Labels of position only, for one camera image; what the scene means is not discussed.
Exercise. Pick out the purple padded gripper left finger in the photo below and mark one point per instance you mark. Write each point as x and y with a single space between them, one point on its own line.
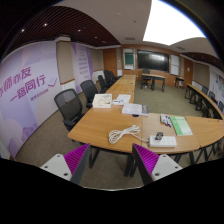
70 166

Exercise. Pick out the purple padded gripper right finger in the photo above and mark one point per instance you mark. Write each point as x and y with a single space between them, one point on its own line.
151 166

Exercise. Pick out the black charger plug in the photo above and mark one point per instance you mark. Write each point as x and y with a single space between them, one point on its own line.
159 135

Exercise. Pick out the white power strip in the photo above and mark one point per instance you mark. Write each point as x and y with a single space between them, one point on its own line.
166 141

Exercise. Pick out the markers bundle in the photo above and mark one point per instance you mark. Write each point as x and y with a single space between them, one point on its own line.
165 119

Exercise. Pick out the green paper booklet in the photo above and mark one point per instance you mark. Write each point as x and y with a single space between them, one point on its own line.
181 126

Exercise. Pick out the main wooden conference table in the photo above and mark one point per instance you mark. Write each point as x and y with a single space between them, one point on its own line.
111 130

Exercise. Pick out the white papers stack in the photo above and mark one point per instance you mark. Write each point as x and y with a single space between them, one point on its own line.
135 109

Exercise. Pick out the nearest black mesh office chair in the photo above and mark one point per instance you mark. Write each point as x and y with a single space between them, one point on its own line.
70 107

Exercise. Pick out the white box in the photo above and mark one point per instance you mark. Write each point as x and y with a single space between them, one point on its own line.
102 101

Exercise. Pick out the white document sheets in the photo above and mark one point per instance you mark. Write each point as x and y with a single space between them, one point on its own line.
121 99

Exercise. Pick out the right curved wooden table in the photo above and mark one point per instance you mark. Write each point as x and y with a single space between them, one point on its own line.
203 103

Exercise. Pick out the small desk at front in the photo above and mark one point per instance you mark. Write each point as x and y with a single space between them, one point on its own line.
158 78

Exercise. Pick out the black chair behind front desk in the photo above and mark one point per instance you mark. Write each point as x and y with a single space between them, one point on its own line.
145 77

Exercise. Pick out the far black office chair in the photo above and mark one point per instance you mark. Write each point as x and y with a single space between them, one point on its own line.
109 81

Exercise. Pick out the white whiteboard panel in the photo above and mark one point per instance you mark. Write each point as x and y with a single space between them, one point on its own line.
175 65

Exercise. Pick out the large black wall screen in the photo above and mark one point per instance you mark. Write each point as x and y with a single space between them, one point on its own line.
152 60

